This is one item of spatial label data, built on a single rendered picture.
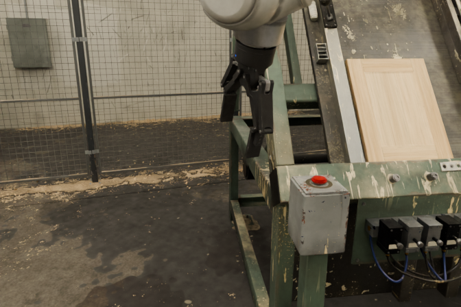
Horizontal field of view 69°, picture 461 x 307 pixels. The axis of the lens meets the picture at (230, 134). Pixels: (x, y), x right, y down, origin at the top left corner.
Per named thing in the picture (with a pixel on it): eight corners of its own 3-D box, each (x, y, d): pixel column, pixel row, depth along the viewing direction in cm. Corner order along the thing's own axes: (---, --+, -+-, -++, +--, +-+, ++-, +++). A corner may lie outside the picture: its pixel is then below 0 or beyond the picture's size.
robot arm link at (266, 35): (272, 3, 63) (265, 34, 66) (228, 1, 59) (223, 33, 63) (298, 18, 56) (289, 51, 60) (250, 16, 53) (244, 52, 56)
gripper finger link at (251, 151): (264, 125, 65) (265, 127, 64) (257, 154, 69) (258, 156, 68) (250, 127, 64) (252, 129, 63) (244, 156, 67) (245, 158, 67)
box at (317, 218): (300, 259, 85) (304, 194, 80) (287, 234, 96) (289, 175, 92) (344, 255, 86) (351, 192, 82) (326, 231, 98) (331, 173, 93)
